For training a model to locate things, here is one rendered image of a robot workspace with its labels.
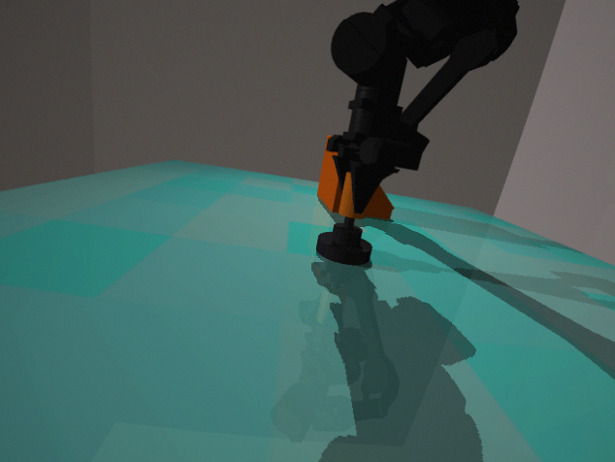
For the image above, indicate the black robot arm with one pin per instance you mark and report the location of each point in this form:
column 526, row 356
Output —
column 372, row 49

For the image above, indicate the orange knob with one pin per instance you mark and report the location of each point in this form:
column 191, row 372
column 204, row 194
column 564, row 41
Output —
column 346, row 202

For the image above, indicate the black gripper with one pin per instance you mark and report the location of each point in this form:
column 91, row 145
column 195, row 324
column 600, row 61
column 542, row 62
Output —
column 364, row 150

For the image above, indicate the dark grey round pedestal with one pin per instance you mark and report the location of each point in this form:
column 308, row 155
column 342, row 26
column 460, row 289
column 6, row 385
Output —
column 344, row 245

